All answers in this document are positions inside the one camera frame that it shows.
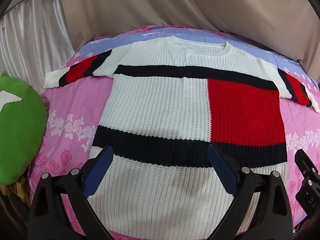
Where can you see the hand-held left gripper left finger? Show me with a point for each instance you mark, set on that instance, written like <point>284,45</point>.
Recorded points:
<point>100,165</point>

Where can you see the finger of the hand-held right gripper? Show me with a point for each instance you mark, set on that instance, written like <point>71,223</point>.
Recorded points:
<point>310,190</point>

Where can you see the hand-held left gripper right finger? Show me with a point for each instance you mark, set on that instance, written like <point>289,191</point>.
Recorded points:
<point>221,165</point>

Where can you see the white red black knit sweater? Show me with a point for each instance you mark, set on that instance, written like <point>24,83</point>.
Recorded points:
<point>160,105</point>

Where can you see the pink floral blanket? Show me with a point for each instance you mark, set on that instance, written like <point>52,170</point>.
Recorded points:
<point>72,100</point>

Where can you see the green plush pillow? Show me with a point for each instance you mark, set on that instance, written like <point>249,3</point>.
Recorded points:
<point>20,130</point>

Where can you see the white pleated curtain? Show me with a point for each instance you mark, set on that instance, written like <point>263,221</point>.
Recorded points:
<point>35,42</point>

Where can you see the beige curtain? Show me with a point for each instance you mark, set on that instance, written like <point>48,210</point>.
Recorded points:
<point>175,7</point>

